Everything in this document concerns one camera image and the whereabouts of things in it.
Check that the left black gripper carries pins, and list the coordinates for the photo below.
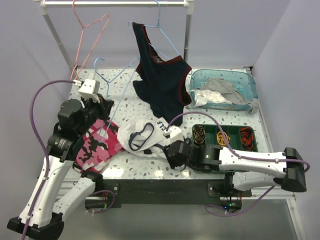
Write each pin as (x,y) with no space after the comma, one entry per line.
(104,105)

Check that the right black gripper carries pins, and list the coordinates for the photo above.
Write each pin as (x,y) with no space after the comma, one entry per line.
(173,163)

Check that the pink camouflage garment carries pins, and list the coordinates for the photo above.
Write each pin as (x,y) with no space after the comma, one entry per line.
(100,144)

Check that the white tank top navy trim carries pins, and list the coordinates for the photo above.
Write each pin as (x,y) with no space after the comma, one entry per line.
(145,137)

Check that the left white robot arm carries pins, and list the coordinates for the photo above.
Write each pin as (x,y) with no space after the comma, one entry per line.
(44,216)

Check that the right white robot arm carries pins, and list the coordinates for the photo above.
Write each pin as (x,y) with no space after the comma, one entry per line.
(248,169)

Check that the blue hanger with navy top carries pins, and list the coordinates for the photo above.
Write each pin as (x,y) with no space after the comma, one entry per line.
(158,26)

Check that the navy tank top red trim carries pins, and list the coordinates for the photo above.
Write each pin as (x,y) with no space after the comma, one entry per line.
(163,82)

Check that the rolled floral tie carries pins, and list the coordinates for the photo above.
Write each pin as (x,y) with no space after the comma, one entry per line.
(198,135)

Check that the rolled yellow tie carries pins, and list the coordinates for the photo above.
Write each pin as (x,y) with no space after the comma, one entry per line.
(222,139)

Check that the green compartment tray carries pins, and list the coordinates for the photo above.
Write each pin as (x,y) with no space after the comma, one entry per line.
(212,135)

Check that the rolled orange black tie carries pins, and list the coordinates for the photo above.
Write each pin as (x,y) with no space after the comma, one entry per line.
(247,138)

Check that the grey garment in bin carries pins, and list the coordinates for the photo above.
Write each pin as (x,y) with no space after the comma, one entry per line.
(232,92)

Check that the teal plastic bin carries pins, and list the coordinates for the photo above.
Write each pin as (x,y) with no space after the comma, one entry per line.
(199,77)

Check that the white clothes rack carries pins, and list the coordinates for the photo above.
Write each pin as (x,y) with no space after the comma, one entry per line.
(75,67)

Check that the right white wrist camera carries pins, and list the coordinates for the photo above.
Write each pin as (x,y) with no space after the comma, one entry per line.
(174,134)

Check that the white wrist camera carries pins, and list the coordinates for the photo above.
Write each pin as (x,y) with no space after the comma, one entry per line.
(174,134)
(89,89)

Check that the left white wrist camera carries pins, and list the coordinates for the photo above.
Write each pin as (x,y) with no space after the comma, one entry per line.
(89,89)

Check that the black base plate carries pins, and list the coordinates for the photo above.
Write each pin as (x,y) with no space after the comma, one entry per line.
(172,191)

